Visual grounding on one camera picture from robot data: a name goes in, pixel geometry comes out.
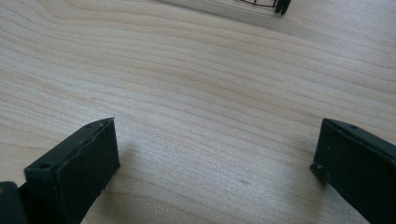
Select black wire rack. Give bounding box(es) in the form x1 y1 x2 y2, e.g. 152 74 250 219
233 0 293 17

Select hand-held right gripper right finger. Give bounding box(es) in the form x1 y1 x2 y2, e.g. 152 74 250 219
309 118 396 224

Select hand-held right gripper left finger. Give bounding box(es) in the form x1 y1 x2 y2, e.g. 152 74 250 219
18 117 121 224

